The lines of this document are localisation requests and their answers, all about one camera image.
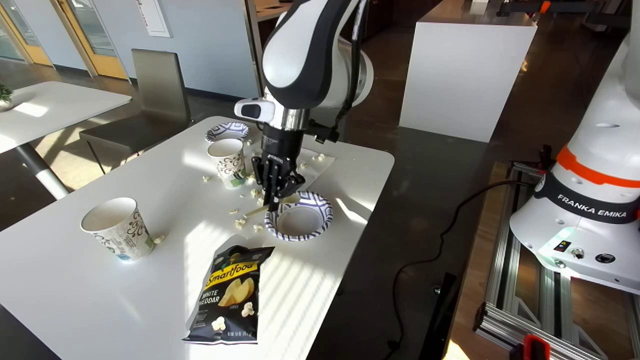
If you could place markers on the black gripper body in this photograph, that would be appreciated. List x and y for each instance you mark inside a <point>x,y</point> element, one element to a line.
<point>280,147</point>

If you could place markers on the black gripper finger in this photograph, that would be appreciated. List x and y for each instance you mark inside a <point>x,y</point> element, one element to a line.
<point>291,178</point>
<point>269,183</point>

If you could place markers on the cream plastic spoon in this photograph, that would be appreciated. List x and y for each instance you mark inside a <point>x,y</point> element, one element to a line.
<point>257,212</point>

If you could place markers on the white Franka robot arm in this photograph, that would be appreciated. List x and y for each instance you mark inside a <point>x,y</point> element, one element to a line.
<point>307,53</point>

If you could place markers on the coffee print paper cup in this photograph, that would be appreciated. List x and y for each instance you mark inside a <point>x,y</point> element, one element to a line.
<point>226,162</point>
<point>122,232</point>

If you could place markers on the blue patterned paper bowl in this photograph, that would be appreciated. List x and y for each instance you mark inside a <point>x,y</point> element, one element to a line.
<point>302,232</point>
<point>226,130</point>

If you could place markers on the black popcorn bag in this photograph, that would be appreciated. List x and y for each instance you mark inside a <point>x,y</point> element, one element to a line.
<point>231,293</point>

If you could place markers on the grey cushioned chair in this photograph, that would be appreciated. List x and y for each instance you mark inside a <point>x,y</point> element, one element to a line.
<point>161,87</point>

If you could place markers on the white counter block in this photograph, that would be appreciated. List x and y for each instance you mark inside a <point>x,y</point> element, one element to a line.
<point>460,87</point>

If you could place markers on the black floor bar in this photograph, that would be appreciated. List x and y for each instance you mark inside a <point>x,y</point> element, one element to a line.
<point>440,320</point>

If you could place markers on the white side table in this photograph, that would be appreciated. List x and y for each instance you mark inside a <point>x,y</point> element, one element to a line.
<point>61,107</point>

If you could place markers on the small green plant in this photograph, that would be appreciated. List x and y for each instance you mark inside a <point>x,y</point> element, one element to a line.
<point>5,93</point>

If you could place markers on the red clamp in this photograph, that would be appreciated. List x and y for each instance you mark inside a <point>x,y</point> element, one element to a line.
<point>537,349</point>

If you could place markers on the white wall poster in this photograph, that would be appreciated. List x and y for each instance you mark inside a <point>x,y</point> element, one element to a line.
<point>152,16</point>

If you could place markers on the wooden door frame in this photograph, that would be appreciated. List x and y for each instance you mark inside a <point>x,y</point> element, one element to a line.
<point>111,62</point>
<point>30,50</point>

